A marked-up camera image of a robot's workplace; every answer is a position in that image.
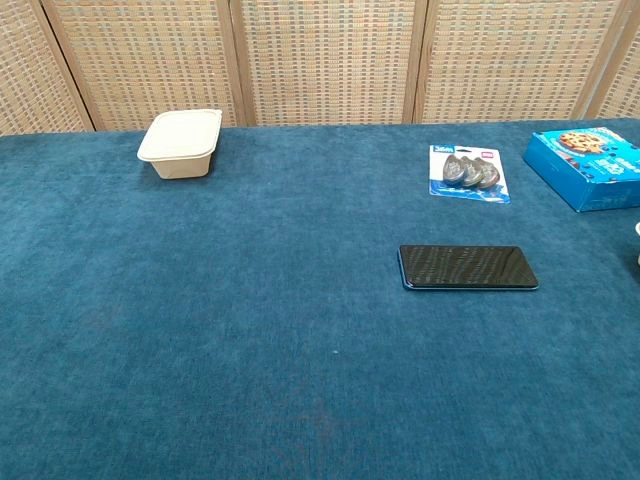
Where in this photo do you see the black smartphone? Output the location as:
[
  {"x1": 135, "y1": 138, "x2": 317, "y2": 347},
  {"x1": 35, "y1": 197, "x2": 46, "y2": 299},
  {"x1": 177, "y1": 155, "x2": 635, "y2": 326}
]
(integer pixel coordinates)
[{"x1": 397, "y1": 244, "x2": 540, "y2": 291}]

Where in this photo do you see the blue velvet table cloth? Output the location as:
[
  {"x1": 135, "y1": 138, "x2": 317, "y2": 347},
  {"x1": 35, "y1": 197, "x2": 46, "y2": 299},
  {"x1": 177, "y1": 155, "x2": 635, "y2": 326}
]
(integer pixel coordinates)
[{"x1": 0, "y1": 118, "x2": 640, "y2": 480}]

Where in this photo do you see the blister pack of correction tapes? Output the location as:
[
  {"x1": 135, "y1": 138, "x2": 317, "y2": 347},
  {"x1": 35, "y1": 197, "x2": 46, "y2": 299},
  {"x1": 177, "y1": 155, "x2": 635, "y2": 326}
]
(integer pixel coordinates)
[{"x1": 427, "y1": 144, "x2": 512, "y2": 205}]

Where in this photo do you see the cream lidded food container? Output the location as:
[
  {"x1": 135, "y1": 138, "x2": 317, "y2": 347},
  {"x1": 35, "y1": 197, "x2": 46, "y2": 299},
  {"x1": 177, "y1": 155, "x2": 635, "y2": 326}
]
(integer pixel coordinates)
[{"x1": 136, "y1": 108, "x2": 224, "y2": 180}]

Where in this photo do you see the woven folding screen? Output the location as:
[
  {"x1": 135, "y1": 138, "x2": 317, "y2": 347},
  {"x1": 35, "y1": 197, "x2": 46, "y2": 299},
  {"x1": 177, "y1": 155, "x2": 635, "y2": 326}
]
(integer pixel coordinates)
[{"x1": 0, "y1": 0, "x2": 640, "y2": 137}]

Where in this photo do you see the blue cookie box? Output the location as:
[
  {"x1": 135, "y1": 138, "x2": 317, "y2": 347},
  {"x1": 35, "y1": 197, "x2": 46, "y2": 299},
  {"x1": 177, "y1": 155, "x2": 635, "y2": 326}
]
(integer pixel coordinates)
[{"x1": 522, "y1": 125, "x2": 640, "y2": 214}]

